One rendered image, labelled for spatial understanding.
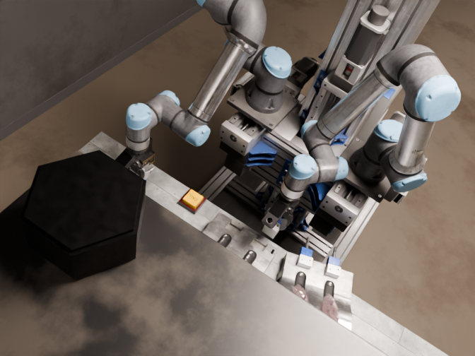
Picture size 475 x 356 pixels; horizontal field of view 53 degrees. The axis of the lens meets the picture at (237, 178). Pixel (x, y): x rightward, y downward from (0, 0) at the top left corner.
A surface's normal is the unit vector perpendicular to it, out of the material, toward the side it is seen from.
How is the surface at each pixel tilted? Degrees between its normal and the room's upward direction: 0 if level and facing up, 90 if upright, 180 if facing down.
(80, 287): 0
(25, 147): 0
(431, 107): 83
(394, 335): 0
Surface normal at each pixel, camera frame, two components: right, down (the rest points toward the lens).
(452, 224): 0.19, -0.58
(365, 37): -0.56, 0.60
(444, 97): 0.23, 0.74
